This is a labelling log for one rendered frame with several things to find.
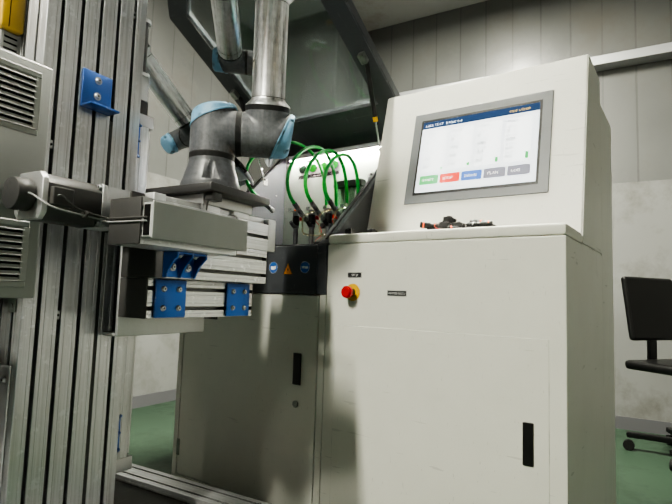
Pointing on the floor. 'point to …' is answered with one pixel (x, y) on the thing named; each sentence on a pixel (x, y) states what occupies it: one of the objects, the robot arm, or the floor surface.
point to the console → (472, 326)
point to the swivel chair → (645, 291)
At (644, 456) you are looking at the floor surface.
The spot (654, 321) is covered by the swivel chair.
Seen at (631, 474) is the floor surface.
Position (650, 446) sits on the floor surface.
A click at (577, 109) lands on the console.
